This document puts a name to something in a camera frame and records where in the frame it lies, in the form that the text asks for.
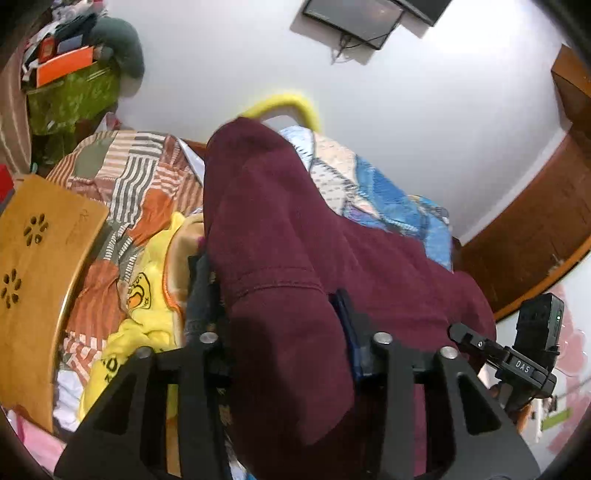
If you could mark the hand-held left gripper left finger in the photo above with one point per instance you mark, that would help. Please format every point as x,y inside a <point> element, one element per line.
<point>201,314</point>

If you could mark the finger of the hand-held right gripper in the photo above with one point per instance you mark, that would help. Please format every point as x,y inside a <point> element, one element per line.
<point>471,339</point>

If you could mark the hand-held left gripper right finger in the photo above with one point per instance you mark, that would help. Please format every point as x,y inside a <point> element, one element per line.
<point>345,323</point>

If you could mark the maroon garment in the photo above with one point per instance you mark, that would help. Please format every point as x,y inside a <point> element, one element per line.
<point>295,258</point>

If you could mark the pile of clothes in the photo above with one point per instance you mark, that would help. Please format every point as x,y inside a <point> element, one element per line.
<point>60,25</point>

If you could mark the yellow duck garment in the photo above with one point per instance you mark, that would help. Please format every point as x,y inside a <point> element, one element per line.
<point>138,295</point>

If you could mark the striped patchwork quilt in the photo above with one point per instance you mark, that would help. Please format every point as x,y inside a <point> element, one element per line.
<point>134,166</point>

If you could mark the wooden lap desk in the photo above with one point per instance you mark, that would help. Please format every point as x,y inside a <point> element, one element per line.
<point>41,258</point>

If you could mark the pink cloth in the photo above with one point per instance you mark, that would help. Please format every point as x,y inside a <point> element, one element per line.
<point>37,443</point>

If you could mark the yellow curved tube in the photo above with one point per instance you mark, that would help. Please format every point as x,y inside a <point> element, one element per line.
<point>295,101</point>

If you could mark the green patterned cloth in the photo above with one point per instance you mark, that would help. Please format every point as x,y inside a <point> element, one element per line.
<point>69,104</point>

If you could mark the dark green plush toy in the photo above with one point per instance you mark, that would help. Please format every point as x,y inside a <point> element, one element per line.
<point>122,44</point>

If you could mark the orange box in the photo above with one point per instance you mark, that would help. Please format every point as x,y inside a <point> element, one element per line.
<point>64,64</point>

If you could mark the pink wall sticker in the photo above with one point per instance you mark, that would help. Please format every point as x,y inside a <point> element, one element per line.
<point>572,350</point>

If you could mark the wooden door frame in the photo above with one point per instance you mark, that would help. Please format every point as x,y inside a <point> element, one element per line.
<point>575,87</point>

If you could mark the dark wall screen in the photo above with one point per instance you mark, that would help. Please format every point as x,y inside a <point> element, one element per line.
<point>351,16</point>

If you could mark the black wall television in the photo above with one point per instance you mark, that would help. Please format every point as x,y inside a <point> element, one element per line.
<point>427,9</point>

